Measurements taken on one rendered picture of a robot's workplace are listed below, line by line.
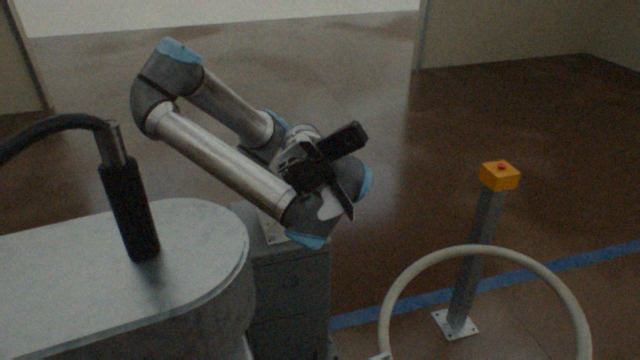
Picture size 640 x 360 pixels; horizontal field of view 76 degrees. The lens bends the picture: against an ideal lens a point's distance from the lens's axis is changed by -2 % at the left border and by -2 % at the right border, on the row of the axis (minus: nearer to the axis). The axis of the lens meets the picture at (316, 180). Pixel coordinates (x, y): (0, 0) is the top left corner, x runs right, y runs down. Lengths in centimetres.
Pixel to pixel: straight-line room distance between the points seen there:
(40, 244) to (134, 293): 17
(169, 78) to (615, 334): 271
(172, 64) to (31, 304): 76
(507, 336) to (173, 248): 236
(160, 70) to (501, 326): 230
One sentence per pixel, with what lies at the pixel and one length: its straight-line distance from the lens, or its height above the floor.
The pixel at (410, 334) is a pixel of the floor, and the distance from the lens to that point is 258.
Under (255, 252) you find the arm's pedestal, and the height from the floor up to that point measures 85.
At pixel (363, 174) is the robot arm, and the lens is 92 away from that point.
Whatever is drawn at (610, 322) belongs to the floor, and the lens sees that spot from 309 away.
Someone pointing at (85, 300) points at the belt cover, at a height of 169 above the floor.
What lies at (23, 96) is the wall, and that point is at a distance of 591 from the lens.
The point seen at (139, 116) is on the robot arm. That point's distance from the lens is 115.
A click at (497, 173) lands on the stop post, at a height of 108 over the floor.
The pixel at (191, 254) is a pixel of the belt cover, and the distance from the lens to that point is 54.
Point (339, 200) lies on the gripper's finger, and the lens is 68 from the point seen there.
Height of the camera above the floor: 206
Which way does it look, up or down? 34 degrees down
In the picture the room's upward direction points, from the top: straight up
